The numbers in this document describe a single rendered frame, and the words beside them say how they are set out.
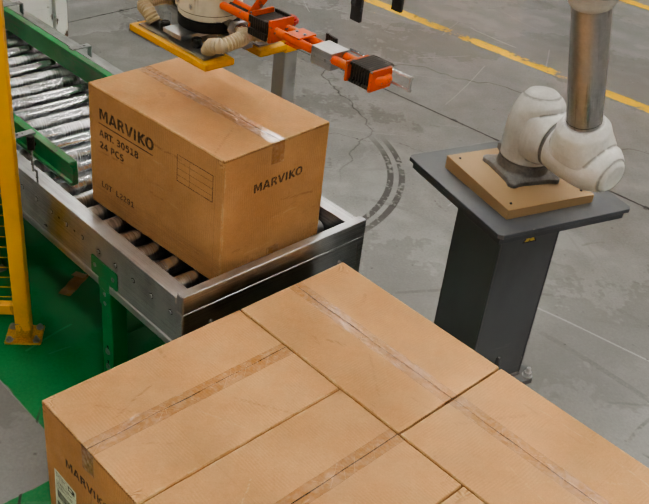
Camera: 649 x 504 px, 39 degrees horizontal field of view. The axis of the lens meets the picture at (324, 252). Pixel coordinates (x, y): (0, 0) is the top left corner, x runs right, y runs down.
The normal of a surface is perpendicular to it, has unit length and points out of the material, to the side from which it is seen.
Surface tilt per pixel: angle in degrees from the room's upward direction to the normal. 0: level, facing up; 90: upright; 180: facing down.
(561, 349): 0
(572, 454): 0
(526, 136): 87
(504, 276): 90
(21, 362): 0
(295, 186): 90
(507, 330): 90
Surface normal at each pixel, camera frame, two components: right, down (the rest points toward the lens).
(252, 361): 0.10, -0.83
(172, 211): -0.68, 0.35
